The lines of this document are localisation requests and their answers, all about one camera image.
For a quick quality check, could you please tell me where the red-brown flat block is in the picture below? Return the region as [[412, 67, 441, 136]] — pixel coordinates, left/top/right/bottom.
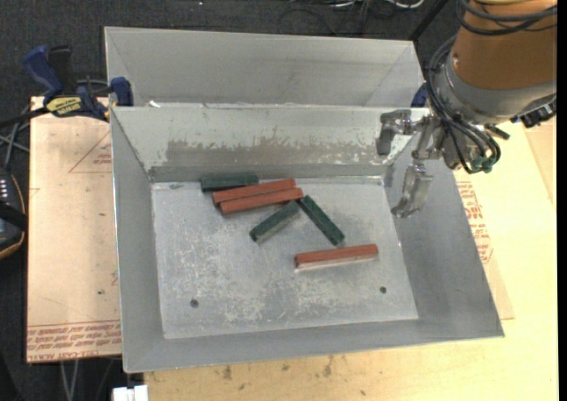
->
[[218, 187, 305, 217], [211, 178, 297, 204], [293, 243, 380, 273]]

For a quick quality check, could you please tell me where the grey metal bin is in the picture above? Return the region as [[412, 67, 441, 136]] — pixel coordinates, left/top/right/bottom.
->
[[104, 26, 506, 374]]

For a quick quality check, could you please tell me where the dark green flat block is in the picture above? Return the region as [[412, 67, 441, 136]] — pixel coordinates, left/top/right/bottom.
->
[[248, 199, 302, 244], [199, 174, 260, 193], [297, 194, 346, 247]]

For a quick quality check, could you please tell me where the brown cardboard board red print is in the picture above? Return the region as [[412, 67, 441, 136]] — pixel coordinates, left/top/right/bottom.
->
[[26, 96, 517, 365]]

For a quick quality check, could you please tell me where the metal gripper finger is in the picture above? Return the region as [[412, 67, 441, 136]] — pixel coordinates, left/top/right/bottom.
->
[[390, 161, 434, 220], [376, 109, 416, 157]]

